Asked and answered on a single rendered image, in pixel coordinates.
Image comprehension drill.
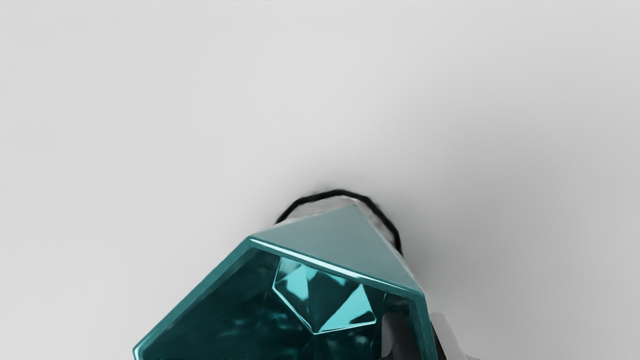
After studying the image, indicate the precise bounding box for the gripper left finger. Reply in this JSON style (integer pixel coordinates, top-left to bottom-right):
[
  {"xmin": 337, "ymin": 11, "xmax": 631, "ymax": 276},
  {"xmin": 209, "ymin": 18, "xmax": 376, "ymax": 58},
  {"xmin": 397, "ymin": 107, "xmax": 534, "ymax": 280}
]
[{"xmin": 381, "ymin": 312, "xmax": 424, "ymax": 360}]

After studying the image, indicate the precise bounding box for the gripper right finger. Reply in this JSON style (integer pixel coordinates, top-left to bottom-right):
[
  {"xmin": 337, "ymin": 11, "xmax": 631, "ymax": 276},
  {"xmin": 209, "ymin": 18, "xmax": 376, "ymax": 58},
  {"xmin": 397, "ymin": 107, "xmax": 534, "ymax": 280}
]
[{"xmin": 430, "ymin": 312, "xmax": 480, "ymax": 360}]

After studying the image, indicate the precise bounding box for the teal faceted mug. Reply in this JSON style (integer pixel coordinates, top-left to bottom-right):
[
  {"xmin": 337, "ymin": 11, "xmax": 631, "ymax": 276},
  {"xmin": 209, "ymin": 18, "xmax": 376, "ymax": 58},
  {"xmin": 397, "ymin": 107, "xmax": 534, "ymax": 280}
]
[{"xmin": 132, "ymin": 202, "xmax": 439, "ymax": 360}]

